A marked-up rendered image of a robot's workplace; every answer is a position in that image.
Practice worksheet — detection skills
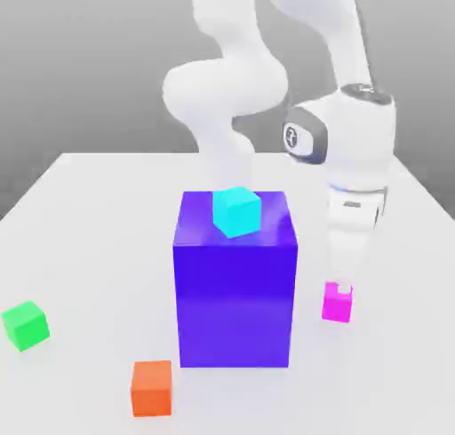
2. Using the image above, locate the small cyan cube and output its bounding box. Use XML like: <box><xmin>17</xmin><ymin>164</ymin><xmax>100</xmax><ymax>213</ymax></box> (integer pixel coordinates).
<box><xmin>212</xmin><ymin>186</ymin><xmax>263</xmax><ymax>240</ymax></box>

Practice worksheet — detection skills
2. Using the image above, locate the small magenta cube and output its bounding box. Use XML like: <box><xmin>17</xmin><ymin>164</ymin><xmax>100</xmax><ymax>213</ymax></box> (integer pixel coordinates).
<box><xmin>321</xmin><ymin>281</ymin><xmax>355</xmax><ymax>324</ymax></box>

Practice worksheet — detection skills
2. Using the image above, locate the large purple box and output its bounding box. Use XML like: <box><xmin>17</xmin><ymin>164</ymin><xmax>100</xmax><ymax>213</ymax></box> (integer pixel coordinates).
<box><xmin>172</xmin><ymin>190</ymin><xmax>299</xmax><ymax>369</ymax></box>

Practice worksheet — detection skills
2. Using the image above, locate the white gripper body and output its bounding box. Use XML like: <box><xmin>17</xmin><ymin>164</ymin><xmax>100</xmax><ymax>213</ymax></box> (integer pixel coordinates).
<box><xmin>327</xmin><ymin>228</ymin><xmax>368</xmax><ymax>281</ymax></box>

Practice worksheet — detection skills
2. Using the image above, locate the small green cube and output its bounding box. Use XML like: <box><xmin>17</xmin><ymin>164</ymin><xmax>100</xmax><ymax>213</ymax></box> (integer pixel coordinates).
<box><xmin>0</xmin><ymin>299</ymin><xmax>52</xmax><ymax>353</ymax></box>

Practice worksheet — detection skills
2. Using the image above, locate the small orange cube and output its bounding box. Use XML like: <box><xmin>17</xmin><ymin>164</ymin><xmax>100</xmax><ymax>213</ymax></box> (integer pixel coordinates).
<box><xmin>130</xmin><ymin>360</ymin><xmax>173</xmax><ymax>418</ymax></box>

